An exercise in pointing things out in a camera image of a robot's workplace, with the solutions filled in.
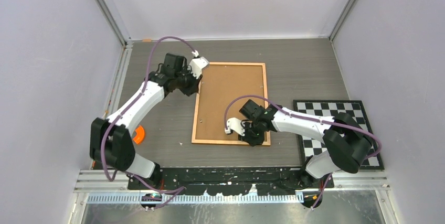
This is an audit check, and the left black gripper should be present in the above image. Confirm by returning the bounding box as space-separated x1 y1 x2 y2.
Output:
175 66 203 97

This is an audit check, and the wooden picture frame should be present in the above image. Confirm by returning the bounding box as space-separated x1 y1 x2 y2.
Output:
192 62 268 146

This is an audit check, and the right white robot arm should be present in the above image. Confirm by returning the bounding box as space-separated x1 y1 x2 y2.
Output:
238 99 372 188

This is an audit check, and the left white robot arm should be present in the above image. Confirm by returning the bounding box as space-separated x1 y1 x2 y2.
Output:
89 53 209 189

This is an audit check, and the black white checkerboard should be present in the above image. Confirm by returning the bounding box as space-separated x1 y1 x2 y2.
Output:
290 100 382 174

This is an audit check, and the orange curved plastic piece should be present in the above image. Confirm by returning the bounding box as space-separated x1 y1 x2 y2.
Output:
133 125 145 145

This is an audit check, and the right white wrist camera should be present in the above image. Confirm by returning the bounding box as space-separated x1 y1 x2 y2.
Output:
225 118 251 136

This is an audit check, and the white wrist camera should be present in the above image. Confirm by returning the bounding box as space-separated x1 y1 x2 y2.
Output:
189 50 209 79
225 118 251 136

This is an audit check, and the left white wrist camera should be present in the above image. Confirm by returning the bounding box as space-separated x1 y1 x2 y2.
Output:
189 50 209 79

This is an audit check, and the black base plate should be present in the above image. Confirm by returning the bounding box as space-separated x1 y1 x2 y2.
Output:
128 167 334 196

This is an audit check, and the aluminium rail front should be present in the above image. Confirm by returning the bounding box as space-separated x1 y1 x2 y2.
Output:
74 170 390 204

